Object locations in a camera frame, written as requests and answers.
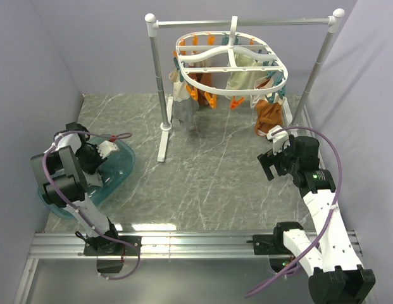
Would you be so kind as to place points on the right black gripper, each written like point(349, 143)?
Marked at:
point(268, 159)

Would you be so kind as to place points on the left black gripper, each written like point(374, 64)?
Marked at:
point(92, 168)

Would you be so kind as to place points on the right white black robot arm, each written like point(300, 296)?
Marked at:
point(335, 272)

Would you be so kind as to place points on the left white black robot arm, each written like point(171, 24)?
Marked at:
point(64, 173)

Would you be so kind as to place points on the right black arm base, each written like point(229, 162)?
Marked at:
point(267, 244)

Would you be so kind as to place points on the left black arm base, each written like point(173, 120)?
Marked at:
point(110, 255)

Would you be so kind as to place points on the orange hanging underwear right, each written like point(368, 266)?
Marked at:
point(268, 116)

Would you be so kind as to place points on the orange front clip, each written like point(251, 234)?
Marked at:
point(235, 102)

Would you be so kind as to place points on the cream hanging underwear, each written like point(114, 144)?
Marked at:
point(247, 80)

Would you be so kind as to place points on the grey beige hanging underwear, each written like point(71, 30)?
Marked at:
point(184, 107)

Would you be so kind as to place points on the white oval clip hanger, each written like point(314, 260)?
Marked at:
point(206, 52)

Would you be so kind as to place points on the teal plastic basin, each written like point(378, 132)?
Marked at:
point(113, 172)

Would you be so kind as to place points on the silver white drying rack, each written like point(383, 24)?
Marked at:
point(153, 25)

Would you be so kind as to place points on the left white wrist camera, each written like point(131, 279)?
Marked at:
point(106, 148)

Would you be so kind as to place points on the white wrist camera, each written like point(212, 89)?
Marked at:
point(106, 148)
point(279, 139)

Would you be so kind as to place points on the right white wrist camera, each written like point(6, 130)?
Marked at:
point(279, 139)

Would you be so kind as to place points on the aluminium mounting rail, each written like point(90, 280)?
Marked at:
point(156, 245)

